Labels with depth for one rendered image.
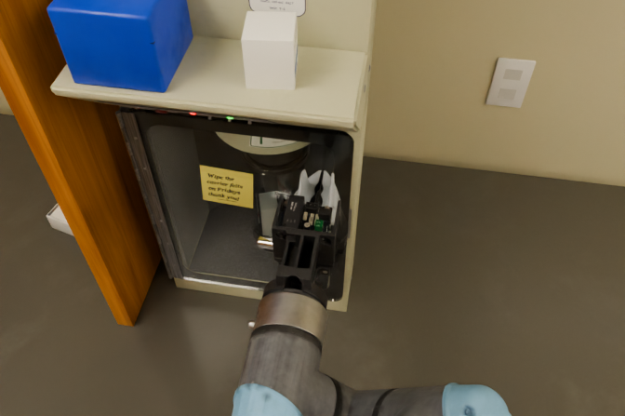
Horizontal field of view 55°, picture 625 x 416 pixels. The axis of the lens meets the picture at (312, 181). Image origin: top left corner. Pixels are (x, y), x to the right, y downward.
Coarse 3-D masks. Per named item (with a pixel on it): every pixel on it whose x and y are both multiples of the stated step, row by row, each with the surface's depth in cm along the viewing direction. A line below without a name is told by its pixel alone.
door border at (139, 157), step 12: (132, 120) 78; (132, 132) 80; (132, 144) 82; (132, 156) 83; (144, 156) 83; (144, 168) 85; (144, 180) 87; (144, 192) 89; (156, 192) 89; (156, 204) 91; (156, 216) 93; (156, 228) 96; (168, 240) 98; (168, 252) 101; (168, 264) 104; (180, 276) 106
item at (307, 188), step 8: (304, 176) 74; (312, 176) 79; (320, 176) 79; (304, 184) 75; (312, 184) 78; (320, 184) 79; (296, 192) 77; (304, 192) 75; (312, 192) 77; (312, 200) 77
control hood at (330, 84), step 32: (192, 64) 64; (224, 64) 64; (320, 64) 64; (352, 64) 64; (64, 96) 63; (96, 96) 61; (128, 96) 61; (160, 96) 60; (192, 96) 60; (224, 96) 60; (256, 96) 60; (288, 96) 60; (320, 96) 60; (352, 96) 60; (352, 128) 61
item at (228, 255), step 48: (144, 144) 81; (192, 144) 80; (240, 144) 78; (288, 144) 77; (336, 144) 75; (192, 192) 88; (288, 192) 84; (192, 240) 97; (240, 240) 95; (336, 288) 100
